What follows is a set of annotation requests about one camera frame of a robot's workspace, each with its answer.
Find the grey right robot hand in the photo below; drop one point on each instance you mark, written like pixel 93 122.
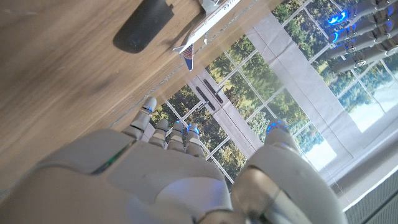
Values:
pixel 149 174

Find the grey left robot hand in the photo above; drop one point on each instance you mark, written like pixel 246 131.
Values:
pixel 373 31

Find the black battery cover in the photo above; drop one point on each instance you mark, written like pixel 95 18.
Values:
pixel 143 28

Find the white toy airplane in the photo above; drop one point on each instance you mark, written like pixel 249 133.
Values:
pixel 205 26

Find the printed window backdrop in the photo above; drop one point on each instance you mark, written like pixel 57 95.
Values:
pixel 280 77

